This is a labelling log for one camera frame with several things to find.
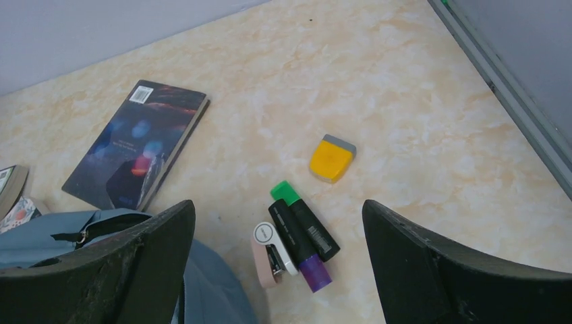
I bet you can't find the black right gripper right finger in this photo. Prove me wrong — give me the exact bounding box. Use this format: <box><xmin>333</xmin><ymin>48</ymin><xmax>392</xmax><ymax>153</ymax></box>
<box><xmin>362</xmin><ymin>199</ymin><xmax>571</xmax><ymax>323</ymax></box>

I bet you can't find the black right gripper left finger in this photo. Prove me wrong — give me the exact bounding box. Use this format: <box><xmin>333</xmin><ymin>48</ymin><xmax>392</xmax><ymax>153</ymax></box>
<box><xmin>1</xmin><ymin>200</ymin><xmax>196</xmax><ymax>323</ymax></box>

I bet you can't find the blue grey backpack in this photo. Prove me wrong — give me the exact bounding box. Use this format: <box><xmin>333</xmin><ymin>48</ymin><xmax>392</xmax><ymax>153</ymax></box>
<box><xmin>1</xmin><ymin>209</ymin><xmax>258</xmax><ymax>323</ymax></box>

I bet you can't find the green cap black marker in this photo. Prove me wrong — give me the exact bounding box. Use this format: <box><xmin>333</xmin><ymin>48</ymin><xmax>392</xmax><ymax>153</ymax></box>
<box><xmin>270</xmin><ymin>180</ymin><xmax>341</xmax><ymax>263</ymax></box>

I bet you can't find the dark blue paperback book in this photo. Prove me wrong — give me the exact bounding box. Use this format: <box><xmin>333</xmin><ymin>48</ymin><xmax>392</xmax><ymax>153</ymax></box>
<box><xmin>62</xmin><ymin>80</ymin><xmax>210</xmax><ymax>211</ymax></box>

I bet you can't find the floral patterned small item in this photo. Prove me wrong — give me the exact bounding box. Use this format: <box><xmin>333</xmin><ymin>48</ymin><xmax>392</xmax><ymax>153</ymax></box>
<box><xmin>1</xmin><ymin>196</ymin><xmax>45</xmax><ymax>234</ymax></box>

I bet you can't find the pink white stapler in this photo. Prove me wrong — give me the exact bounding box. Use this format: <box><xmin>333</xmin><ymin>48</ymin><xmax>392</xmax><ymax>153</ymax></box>
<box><xmin>251</xmin><ymin>221</ymin><xmax>299</xmax><ymax>289</ymax></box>

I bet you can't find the yellow grey eraser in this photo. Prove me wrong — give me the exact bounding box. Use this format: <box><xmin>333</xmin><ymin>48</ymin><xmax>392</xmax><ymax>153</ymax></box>
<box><xmin>309</xmin><ymin>134</ymin><xmax>357</xmax><ymax>184</ymax></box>

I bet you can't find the brown cover book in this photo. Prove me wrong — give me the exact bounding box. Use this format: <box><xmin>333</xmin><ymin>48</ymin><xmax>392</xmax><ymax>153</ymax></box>
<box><xmin>0</xmin><ymin>165</ymin><xmax>29</xmax><ymax>220</ymax></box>

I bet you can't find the metal frame rail right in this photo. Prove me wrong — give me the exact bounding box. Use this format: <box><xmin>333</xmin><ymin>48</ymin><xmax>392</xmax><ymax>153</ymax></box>
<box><xmin>429</xmin><ymin>1</ymin><xmax>571</xmax><ymax>197</ymax></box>

